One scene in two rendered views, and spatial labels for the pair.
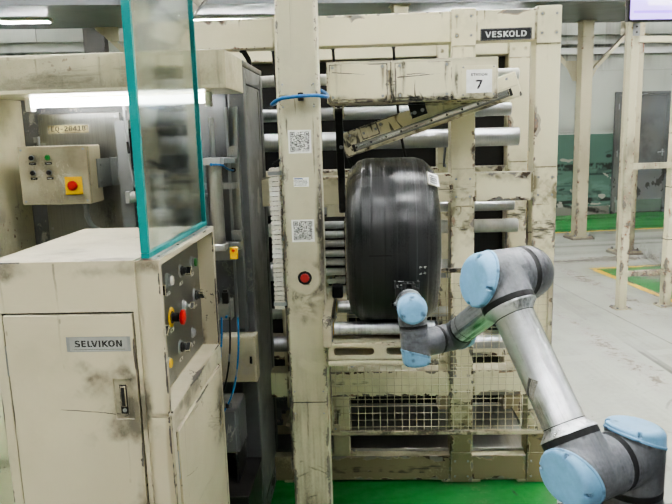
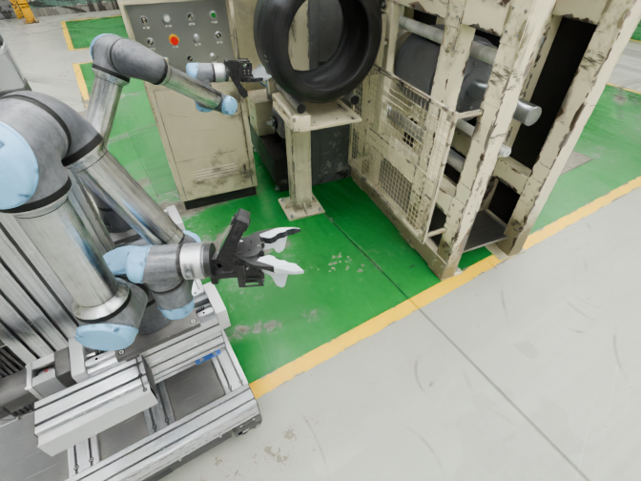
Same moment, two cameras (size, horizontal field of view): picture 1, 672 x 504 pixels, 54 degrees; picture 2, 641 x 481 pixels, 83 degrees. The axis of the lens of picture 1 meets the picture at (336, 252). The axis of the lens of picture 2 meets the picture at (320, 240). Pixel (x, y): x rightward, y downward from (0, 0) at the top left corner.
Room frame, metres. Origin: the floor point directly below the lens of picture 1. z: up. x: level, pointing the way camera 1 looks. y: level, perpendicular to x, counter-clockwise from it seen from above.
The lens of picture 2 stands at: (1.47, -1.87, 1.58)
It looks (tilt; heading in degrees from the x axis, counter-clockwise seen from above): 42 degrees down; 65
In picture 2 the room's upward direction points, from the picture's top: straight up
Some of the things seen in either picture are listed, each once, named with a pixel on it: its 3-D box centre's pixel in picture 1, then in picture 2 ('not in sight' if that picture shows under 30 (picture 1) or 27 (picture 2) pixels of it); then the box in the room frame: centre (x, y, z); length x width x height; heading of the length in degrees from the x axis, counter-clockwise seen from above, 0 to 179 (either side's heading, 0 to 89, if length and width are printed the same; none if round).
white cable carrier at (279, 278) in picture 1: (279, 238); not in sight; (2.21, 0.19, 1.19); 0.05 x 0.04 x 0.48; 177
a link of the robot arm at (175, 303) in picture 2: not in sight; (175, 288); (1.40, -1.24, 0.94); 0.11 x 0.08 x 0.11; 70
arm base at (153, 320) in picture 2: not in sight; (145, 301); (1.29, -1.08, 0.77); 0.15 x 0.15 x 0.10
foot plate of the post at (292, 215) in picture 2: not in sight; (300, 203); (2.24, 0.10, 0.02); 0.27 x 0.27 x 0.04; 87
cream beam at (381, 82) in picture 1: (410, 83); not in sight; (2.53, -0.29, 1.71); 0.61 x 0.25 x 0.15; 87
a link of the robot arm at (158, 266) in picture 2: not in sight; (158, 264); (1.39, -1.26, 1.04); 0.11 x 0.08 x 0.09; 160
